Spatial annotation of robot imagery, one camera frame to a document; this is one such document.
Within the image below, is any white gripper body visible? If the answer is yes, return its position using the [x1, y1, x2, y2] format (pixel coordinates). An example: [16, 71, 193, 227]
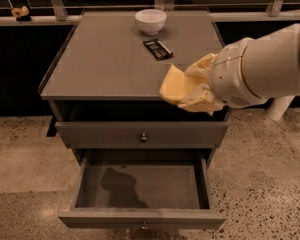
[208, 38, 266, 109]

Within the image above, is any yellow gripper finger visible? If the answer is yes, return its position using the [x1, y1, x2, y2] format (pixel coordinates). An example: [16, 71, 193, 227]
[185, 53, 217, 78]
[177, 84, 224, 116]

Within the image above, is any yellow sponge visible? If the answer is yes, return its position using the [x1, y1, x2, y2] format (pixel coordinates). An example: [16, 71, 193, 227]
[159, 65, 200, 105]

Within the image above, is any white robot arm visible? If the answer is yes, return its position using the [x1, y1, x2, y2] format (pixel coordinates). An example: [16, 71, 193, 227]
[178, 24, 300, 113]

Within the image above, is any grey top drawer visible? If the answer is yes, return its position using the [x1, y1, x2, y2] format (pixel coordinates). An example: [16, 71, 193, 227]
[56, 122, 228, 149]

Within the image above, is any round top drawer knob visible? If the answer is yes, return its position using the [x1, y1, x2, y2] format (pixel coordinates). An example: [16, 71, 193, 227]
[139, 133, 148, 143]

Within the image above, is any grey drawer cabinet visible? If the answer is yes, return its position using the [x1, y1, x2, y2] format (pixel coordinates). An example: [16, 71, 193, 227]
[38, 9, 247, 231]

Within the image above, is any grey open middle drawer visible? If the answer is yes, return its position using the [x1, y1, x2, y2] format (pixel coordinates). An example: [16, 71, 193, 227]
[58, 149, 226, 229]

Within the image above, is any black snack packet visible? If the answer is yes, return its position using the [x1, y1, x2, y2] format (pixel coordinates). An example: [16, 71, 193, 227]
[143, 39, 173, 61]

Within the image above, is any white ceramic bowl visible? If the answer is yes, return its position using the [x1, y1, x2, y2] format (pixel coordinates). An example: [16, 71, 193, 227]
[135, 9, 167, 35]

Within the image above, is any small yellow black object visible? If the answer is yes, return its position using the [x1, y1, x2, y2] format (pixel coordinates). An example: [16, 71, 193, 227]
[11, 6, 31, 21]

